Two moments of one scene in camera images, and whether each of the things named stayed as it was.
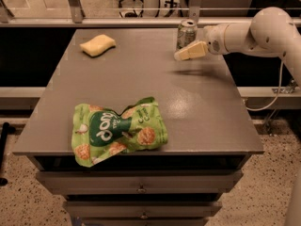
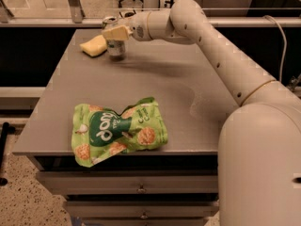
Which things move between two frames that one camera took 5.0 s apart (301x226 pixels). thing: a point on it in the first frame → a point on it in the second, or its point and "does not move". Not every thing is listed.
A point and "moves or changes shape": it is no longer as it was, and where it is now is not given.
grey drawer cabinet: (183, 182) does not move
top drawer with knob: (141, 183) does not move
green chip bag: (100, 135) does not move
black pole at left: (6, 130) does not move
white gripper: (213, 38) → (138, 26)
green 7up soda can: (187, 33) moves or changes shape
